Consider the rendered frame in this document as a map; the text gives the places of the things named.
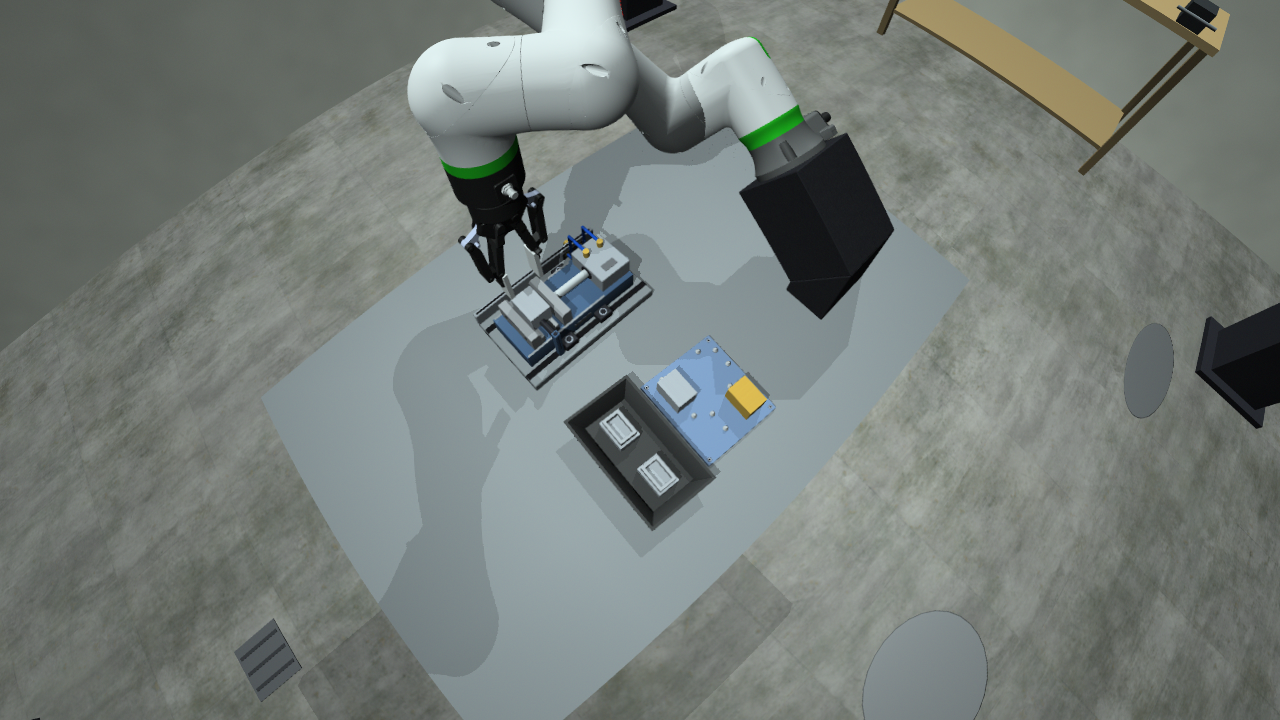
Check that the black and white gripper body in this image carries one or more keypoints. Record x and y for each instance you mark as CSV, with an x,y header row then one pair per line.
x,y
498,214

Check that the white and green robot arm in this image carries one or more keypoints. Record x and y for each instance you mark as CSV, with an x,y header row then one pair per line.
x,y
579,72

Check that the yellow rectangular block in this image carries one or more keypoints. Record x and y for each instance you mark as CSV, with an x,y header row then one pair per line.
x,y
745,397

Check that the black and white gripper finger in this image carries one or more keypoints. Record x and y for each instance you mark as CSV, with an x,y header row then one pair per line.
x,y
538,227
495,254

